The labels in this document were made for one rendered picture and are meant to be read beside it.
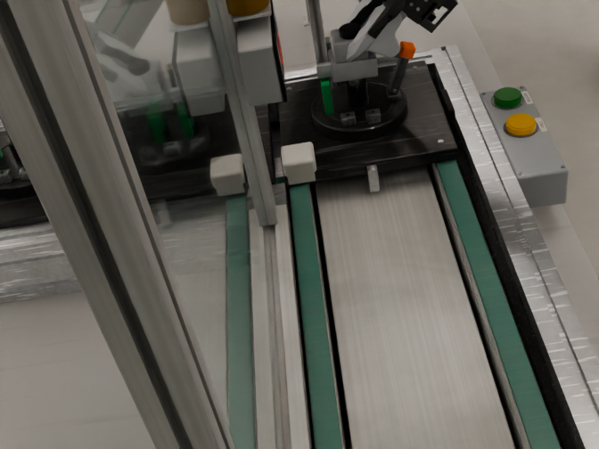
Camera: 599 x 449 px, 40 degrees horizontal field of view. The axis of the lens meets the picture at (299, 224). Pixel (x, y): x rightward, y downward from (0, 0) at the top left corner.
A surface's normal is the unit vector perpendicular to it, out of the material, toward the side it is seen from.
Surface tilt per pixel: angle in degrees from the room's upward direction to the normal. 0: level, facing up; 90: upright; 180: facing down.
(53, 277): 90
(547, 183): 90
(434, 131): 0
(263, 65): 90
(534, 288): 0
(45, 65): 90
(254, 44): 0
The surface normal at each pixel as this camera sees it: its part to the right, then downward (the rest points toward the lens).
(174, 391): 0.07, 0.65
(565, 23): -0.15, -0.74
